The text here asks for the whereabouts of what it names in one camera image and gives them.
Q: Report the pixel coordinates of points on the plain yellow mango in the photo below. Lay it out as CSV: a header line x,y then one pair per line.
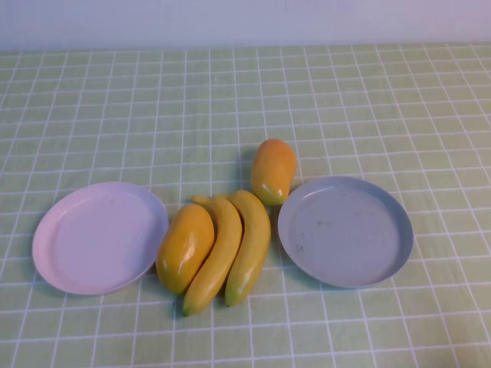
x,y
186,245

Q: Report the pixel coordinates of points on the blue-grey round plate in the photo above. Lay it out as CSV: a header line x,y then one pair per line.
x,y
345,234

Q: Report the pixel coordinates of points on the slim long-stemmed yellow banana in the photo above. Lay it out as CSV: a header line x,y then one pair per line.
x,y
218,253

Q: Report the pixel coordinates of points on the orange-blushed yellow mango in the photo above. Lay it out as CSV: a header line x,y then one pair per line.
x,y
273,168

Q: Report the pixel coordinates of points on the thick short-stemmed yellow banana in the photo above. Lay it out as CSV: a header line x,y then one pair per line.
x,y
251,245

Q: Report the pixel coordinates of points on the pink round plate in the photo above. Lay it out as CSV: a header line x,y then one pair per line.
x,y
96,237

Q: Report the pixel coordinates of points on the green white checked tablecloth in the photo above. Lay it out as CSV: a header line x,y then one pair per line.
x,y
245,115

